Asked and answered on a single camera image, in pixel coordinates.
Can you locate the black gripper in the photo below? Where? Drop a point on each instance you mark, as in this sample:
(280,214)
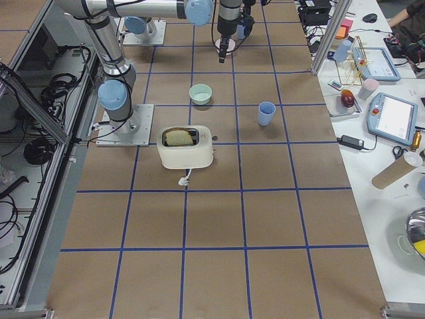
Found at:
(226,29)

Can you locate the blue cup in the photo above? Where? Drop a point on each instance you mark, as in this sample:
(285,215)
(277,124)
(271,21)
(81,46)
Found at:
(241,32)
(266,111)

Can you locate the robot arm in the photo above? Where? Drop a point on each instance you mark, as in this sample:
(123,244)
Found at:
(230,15)
(115,93)

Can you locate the mint green bowl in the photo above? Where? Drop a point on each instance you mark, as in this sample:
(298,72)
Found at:
(200,94)

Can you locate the toast slice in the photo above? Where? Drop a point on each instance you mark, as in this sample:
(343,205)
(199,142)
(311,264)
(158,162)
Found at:
(178,138)

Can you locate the cream white toaster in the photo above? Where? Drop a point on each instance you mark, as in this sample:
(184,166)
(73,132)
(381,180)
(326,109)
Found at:
(198,155)

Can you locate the remote control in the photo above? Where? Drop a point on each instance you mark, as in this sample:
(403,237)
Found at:
(336,85)

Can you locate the metal weighing tray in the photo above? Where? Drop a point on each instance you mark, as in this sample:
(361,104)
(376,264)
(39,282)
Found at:
(338,112)

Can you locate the red yellow mango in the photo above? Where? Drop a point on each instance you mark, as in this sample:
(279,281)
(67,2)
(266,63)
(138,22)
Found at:
(347,98)

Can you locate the grey pink cup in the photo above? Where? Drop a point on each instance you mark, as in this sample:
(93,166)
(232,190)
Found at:
(368,87)

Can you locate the blue teach pendant far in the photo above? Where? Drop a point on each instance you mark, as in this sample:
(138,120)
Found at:
(375,63)

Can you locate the blue teach pendant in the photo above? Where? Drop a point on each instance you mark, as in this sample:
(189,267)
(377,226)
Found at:
(392,118)
(375,63)

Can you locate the black power adapter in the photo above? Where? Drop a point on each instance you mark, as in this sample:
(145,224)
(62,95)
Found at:
(351,142)

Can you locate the blue teach pendant near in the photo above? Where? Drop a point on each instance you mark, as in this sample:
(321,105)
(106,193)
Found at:
(392,118)

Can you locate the cardboard tube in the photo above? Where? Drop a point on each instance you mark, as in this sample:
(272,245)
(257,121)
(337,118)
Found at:
(399,168)

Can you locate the steel mixing bowl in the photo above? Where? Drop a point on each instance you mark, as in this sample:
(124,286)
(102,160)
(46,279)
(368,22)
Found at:
(411,242)

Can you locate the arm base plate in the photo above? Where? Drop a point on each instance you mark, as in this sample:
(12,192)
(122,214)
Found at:
(153,35)
(135,132)

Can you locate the gold wire rack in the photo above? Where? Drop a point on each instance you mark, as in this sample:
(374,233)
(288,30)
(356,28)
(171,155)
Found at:
(350,71)

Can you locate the aluminium frame post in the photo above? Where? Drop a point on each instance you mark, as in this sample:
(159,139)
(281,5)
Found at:
(337,18)

